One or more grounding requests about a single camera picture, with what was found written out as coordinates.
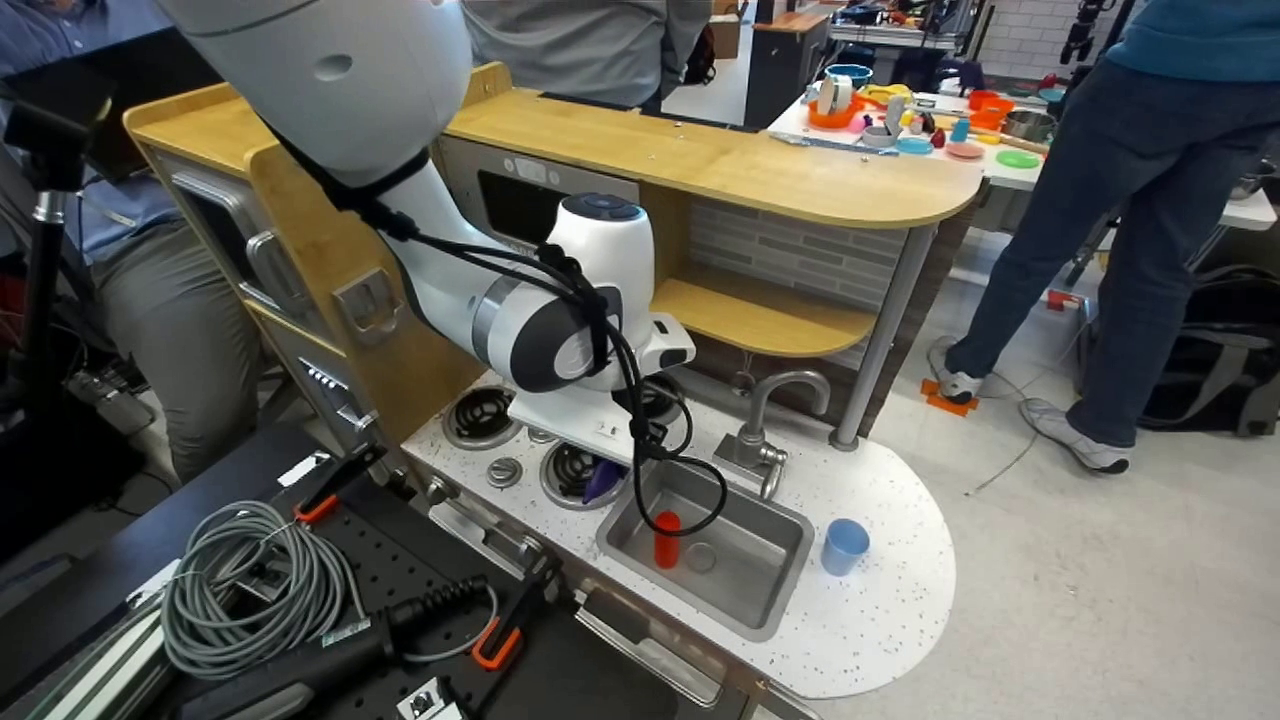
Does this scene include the orange toy basket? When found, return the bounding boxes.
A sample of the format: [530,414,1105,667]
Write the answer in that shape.
[965,85,1022,137]

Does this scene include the silver door latch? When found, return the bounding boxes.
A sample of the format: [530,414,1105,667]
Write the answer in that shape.
[334,270,405,347]

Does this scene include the black perforated mounting board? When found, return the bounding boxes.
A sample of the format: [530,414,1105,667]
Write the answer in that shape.
[0,425,805,720]

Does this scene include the silver toy sink basin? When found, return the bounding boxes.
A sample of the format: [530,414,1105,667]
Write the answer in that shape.
[591,453,818,643]

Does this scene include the person in gray shirt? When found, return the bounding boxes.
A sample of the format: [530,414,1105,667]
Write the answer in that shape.
[456,0,718,115]

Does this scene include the red plastic cup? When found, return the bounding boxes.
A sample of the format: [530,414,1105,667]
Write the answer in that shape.
[647,508,687,570]

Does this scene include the silver door handle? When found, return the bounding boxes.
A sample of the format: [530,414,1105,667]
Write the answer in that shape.
[238,226,315,325]

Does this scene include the purple plastic eggplant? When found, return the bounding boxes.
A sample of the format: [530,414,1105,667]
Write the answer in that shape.
[582,455,632,505]

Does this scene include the black cable connector plug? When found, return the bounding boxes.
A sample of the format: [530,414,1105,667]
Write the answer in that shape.
[173,570,498,720]

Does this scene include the light blue plastic cup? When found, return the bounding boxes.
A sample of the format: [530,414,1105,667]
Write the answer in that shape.
[818,515,873,579]

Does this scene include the cluttered white table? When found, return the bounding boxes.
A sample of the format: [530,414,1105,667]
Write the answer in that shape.
[764,56,1280,236]

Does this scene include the silver toy faucet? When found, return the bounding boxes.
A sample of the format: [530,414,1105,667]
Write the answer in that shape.
[714,365,837,505]

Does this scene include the orange handled black clamp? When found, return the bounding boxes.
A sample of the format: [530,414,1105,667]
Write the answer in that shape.
[466,550,563,675]
[287,443,394,530]

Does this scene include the black backpack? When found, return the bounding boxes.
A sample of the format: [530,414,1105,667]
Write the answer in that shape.
[1138,257,1280,439]

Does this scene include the black camera tripod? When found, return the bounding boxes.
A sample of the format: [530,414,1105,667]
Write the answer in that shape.
[0,63,154,443]

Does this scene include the orange floor object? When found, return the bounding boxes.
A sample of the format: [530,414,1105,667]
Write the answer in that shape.
[916,374,982,419]

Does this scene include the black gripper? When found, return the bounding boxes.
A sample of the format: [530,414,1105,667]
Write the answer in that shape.
[611,370,695,436]

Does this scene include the coiled gray cable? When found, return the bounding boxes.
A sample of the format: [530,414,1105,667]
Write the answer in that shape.
[156,496,374,686]

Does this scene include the standing person in jeans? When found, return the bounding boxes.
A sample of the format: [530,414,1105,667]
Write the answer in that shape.
[924,0,1280,477]

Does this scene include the black coil stove burner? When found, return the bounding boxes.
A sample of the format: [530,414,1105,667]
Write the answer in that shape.
[535,436,632,515]
[439,385,530,453]

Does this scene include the small metal bracket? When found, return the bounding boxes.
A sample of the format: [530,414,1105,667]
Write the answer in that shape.
[395,675,466,720]

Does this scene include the dark background cabinet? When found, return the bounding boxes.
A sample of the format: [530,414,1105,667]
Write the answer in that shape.
[740,6,837,132]

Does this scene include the seated person gray trousers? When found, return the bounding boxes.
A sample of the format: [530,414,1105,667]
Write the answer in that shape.
[0,0,271,483]

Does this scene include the white flat strip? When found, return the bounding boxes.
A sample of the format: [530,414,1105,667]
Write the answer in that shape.
[0,596,176,720]

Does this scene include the white tape label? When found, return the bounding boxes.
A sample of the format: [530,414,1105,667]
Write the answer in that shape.
[275,449,336,496]

